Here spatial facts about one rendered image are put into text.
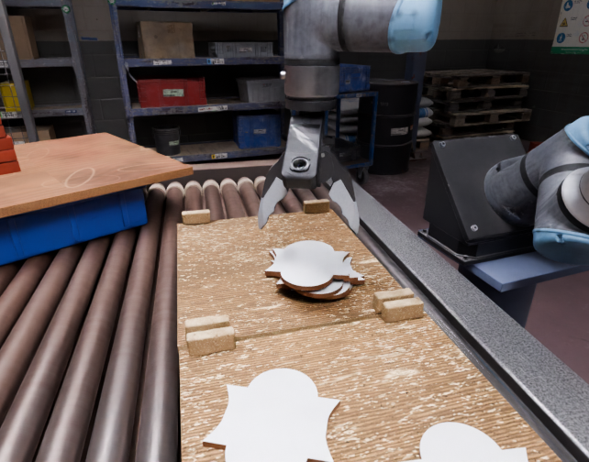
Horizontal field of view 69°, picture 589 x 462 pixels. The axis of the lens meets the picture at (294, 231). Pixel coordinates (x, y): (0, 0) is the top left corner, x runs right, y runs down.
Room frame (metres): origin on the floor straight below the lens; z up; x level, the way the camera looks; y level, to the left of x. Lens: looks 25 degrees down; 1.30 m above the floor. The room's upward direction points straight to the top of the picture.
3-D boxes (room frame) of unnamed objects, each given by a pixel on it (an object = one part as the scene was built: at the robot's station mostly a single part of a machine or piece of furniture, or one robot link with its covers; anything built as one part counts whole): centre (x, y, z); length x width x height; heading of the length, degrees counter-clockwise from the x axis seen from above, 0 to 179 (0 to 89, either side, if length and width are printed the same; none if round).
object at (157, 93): (4.65, 1.29, 0.78); 0.66 x 0.45 x 0.28; 111
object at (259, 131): (4.98, 0.44, 0.32); 0.50 x 0.41 x 0.37; 107
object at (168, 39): (4.68, 1.30, 1.26); 0.49 x 0.38 x 0.34; 117
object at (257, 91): (4.96, 0.36, 0.76); 0.50 x 0.36 x 0.24; 117
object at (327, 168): (0.62, -0.02, 1.16); 0.09 x 0.08 x 0.12; 174
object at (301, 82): (0.62, -0.02, 1.24); 0.08 x 0.08 x 0.05
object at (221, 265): (0.68, 0.03, 0.93); 0.41 x 0.35 x 0.02; 14
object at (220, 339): (0.43, 0.11, 0.95); 0.06 x 0.02 x 0.03; 105
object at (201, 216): (0.84, 0.21, 0.95); 0.06 x 0.02 x 0.03; 104
